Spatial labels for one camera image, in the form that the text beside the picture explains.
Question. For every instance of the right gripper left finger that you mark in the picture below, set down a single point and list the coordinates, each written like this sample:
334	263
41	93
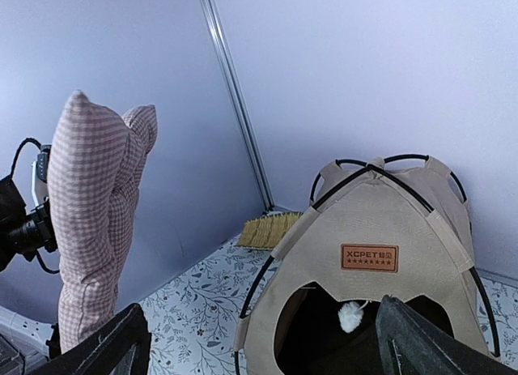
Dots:
121	346

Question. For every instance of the white pompom toy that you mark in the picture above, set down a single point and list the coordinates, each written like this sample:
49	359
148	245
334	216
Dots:
350	316

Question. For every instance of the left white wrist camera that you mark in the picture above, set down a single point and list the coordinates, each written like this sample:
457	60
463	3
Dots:
39	175

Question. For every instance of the woven scratcher tray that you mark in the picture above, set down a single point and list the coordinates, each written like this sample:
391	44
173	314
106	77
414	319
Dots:
266	232

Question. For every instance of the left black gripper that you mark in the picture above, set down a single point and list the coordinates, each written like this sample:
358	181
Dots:
34	232

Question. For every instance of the black tent pole one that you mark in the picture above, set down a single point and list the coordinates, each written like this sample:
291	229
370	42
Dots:
345	242

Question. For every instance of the left aluminium frame post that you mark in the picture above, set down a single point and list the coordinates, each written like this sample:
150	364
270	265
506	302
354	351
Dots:
232	83

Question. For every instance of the pink checkered cushion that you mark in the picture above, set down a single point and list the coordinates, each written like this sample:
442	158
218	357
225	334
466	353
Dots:
95	170

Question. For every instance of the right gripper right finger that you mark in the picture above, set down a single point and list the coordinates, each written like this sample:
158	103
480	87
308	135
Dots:
410	344

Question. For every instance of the beige fabric pet tent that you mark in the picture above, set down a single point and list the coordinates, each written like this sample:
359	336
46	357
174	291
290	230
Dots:
314	343

